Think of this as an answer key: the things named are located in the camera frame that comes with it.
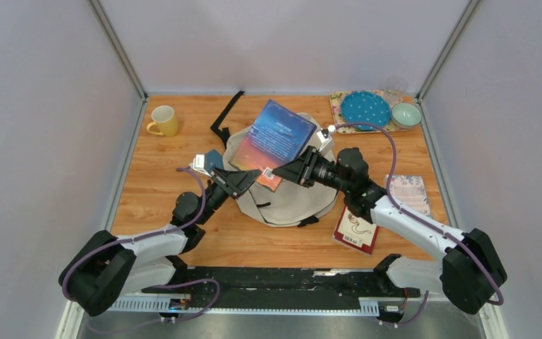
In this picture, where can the right aluminium frame post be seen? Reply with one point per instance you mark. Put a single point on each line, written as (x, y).
(464, 20)

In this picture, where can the blue sunset cover book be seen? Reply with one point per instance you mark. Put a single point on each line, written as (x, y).
(276, 137)

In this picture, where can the floral tray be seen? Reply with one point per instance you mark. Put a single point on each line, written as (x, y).
(336, 98)

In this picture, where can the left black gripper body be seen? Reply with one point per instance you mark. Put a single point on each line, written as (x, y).
(216, 196)

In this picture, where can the yellow mug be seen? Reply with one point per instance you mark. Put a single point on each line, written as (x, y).
(164, 122)

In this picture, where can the light green bowl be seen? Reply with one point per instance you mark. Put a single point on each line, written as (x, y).
(405, 116)

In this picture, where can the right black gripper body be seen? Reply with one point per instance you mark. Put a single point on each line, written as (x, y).
(322, 173)

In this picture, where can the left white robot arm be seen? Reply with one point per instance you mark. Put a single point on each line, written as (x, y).
(109, 266)

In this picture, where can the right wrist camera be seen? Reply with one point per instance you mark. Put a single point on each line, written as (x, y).
(326, 139)

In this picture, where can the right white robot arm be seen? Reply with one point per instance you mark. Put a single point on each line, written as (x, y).
(465, 267)

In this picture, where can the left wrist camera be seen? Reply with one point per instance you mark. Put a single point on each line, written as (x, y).
(201, 165)

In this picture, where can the teal wallet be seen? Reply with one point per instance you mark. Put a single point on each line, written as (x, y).
(213, 159)

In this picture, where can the aluminium frame post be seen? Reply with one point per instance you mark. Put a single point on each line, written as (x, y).
(110, 33)
(464, 20)

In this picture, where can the left aluminium frame post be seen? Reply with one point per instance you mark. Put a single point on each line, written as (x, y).
(110, 33)

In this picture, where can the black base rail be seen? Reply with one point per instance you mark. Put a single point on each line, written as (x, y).
(312, 289)

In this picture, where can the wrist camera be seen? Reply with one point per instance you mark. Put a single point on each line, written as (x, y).
(201, 165)
(326, 139)

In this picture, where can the floral cover notebook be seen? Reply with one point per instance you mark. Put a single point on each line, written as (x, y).
(410, 190)

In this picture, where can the clear glass cup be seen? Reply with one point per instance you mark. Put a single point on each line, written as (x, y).
(395, 88)

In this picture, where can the beige canvas backpack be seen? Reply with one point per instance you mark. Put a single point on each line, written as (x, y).
(290, 204)

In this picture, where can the blue dotted plate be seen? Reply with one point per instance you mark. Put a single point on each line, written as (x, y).
(363, 110)

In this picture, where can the red white cover book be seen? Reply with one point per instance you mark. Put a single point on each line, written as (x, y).
(355, 232)

